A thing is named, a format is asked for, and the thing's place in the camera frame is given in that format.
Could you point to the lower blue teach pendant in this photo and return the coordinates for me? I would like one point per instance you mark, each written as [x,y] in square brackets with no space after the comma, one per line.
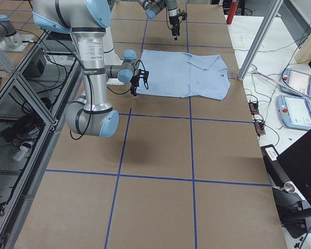
[295,112]

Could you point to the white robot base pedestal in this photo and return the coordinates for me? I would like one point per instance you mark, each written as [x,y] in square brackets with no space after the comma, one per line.
[110,56]

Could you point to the grey aluminium frame post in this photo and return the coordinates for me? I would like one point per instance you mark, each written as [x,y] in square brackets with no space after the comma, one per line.
[260,35]

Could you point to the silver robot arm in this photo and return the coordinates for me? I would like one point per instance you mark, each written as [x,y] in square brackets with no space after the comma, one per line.
[153,8]
[86,22]

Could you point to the light blue t-shirt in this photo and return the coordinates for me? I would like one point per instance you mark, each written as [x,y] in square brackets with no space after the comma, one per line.
[181,74]

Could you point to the small red circuit board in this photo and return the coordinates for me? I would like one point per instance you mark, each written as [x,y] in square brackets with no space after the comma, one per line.
[254,108]

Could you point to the red fire extinguisher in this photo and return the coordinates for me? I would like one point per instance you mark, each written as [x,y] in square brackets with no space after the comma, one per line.
[232,11]

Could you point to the black monitor stand assembly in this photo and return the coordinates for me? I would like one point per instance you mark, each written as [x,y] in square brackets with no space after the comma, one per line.
[290,172]

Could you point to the black box under table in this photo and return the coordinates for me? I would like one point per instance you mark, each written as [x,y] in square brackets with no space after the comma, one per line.
[36,66]

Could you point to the blue teach pendant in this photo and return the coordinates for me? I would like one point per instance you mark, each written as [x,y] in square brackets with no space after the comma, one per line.
[295,112]
[297,80]

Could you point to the upper blue teach pendant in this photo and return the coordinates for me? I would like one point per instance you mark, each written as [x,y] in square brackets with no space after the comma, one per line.
[297,80]

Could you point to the white power strip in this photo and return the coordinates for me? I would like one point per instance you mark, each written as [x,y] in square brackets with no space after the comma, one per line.
[24,149]

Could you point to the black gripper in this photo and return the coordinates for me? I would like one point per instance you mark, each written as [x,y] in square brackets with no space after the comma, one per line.
[135,83]
[173,21]

